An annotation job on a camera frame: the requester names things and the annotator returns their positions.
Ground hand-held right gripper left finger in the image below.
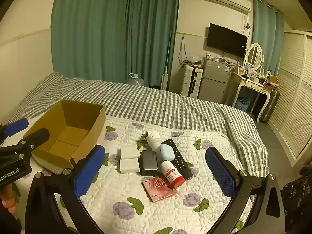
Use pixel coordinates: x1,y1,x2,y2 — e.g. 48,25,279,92
25,144,106,234

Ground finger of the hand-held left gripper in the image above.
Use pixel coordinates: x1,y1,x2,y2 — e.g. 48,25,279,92
0,118,29,140
0,128,50,160

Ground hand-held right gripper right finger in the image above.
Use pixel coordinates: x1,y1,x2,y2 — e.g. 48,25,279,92
205,147,285,234

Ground brown cardboard box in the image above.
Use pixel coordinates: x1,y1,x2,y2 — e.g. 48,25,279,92
23,99,106,175

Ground black cylindrical bottle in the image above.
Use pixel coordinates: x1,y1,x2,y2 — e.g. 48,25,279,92
161,138,193,179

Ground white charger plug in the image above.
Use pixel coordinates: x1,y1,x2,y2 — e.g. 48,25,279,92
120,146,140,160
119,158,140,174

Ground white bottle red cap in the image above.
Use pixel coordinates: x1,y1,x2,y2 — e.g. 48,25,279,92
160,161,185,189

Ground light blue earbud case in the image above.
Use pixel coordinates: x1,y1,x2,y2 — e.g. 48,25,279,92
158,144,176,162

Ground dark grey power bank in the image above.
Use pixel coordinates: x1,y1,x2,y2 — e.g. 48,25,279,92
139,150,160,176

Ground pink floral box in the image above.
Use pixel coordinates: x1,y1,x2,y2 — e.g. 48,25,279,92
142,176,177,203

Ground white bottle-shaped device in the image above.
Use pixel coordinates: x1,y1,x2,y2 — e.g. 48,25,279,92
141,131,162,154

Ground person's left hand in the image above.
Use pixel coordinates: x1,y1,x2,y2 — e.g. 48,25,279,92
0,184,19,215

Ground blue plastic basket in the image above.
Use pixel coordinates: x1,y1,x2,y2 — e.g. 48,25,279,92
236,96,251,111

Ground white floral quilt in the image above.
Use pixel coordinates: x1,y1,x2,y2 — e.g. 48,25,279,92
15,114,259,234

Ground dark patterned cloth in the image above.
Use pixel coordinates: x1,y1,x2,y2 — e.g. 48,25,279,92
281,164,312,234

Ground dark suitcase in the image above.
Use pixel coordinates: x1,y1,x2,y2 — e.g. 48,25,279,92
259,89,280,124

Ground grey checked bedsheet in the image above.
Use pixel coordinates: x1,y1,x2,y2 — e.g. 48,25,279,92
0,73,270,176

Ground white dressing table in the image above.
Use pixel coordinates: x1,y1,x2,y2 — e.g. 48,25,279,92
224,72,275,123

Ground grey small fridge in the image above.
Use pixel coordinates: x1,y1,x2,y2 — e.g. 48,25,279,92
197,57,231,100

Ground white suitcase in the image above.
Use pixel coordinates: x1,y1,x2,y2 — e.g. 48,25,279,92
180,65,203,97

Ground clear water jug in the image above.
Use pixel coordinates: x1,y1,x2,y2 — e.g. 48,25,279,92
125,73,145,87

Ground white flat mop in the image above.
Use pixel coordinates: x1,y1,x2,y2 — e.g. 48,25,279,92
161,30,172,90

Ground white louvred wardrobe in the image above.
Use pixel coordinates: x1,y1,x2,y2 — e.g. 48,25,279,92
268,30,312,161

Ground green curtain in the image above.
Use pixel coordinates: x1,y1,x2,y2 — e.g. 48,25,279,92
125,0,181,88
51,0,129,82

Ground white oval mirror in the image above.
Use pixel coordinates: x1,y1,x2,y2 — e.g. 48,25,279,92
244,43,264,71

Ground light teal curtain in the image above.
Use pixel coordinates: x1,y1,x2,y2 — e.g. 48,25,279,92
252,0,284,76

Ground hanging wall cables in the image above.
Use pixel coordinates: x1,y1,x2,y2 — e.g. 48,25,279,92
179,36,193,67

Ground black wall television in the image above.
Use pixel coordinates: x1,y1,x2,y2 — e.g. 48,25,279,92
206,23,248,58

